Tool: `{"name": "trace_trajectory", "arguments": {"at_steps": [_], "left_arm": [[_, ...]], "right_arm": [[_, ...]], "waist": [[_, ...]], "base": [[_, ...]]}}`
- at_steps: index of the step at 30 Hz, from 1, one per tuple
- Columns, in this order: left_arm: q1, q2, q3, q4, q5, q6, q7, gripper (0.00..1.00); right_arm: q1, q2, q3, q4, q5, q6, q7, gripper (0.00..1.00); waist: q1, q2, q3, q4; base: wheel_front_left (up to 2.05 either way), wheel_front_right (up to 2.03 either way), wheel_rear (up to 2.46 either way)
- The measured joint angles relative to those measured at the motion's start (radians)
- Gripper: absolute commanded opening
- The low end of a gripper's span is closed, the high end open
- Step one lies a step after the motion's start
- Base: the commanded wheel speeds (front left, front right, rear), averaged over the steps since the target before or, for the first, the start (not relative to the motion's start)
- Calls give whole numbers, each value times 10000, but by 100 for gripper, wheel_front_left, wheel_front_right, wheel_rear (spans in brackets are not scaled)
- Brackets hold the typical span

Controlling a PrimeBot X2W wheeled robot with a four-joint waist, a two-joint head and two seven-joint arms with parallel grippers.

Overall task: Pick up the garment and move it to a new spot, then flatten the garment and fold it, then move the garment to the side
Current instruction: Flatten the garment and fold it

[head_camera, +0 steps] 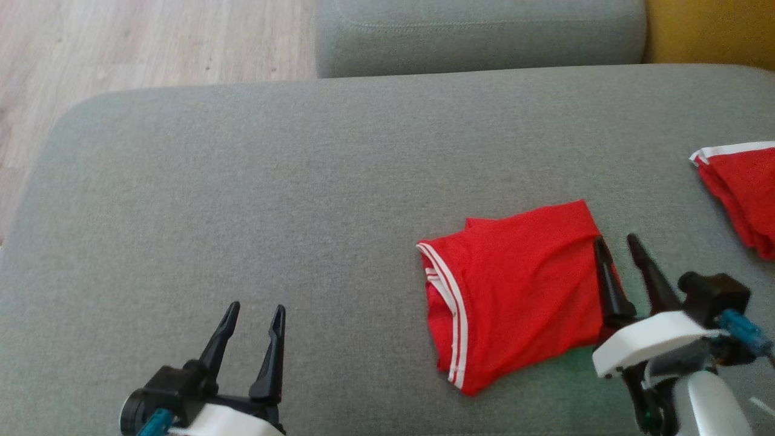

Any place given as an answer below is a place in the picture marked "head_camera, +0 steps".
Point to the yellow sofa back cushion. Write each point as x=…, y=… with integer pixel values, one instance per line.
x=714, y=30

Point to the blue camera connector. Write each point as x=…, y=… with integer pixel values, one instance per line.
x=745, y=332
x=154, y=422

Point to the grey fabric sofa seat cushion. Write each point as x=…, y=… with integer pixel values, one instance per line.
x=484, y=36

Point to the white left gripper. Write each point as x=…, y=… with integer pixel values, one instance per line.
x=230, y=421

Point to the blue left camera connector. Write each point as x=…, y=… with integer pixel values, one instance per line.
x=154, y=422

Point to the grey sofa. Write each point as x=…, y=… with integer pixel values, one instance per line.
x=242, y=212

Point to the blue right camera connector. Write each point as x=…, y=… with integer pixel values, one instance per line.
x=745, y=332

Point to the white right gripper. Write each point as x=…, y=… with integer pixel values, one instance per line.
x=648, y=339

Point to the red shorts with white panels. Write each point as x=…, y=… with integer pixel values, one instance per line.
x=745, y=194

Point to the red and white printed jersey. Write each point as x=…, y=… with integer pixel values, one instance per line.
x=521, y=290

